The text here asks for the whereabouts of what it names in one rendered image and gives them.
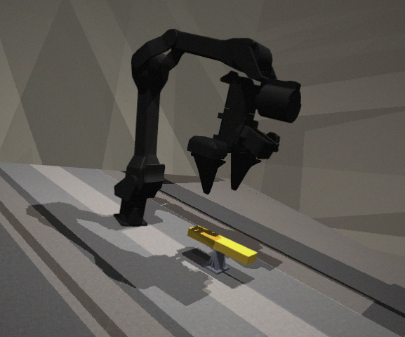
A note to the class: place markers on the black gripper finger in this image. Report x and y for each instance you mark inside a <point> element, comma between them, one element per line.
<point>239,168</point>
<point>207,169</point>

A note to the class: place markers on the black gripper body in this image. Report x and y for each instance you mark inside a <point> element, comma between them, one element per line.
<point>216,148</point>

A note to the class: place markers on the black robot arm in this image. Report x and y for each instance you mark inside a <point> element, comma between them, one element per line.
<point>274,99</point>

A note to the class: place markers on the yellow rectangular bar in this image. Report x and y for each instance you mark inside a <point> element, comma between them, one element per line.
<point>223,245</point>

